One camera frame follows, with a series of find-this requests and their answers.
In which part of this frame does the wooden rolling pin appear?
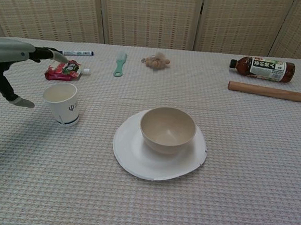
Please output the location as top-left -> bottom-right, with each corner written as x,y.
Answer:
226,80 -> 301,103

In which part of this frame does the brown tea bottle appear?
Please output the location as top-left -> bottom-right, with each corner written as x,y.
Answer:
228,54 -> 296,84

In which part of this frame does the blue whiteboard marker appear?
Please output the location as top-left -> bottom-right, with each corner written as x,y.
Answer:
58,48 -> 95,58

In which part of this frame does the brown plush bear keychain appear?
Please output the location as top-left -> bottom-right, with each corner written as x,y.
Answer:
140,50 -> 171,72

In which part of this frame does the beige bowl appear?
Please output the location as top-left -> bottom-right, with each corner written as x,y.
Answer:
138,105 -> 199,157

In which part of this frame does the white paper plate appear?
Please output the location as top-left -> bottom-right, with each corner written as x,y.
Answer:
110,107 -> 210,186

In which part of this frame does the small white paper cup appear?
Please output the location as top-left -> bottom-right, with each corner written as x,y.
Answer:
40,81 -> 83,128

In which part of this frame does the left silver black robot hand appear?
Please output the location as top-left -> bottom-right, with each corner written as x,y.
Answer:
0,37 -> 70,111

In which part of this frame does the white woven tablecloth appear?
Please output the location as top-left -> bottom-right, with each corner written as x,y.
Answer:
0,35 -> 301,225

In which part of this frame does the red snack pouch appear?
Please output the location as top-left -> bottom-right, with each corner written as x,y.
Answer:
44,58 -> 93,84

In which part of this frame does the green plastic comb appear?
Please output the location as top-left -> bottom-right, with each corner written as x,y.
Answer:
113,51 -> 128,78

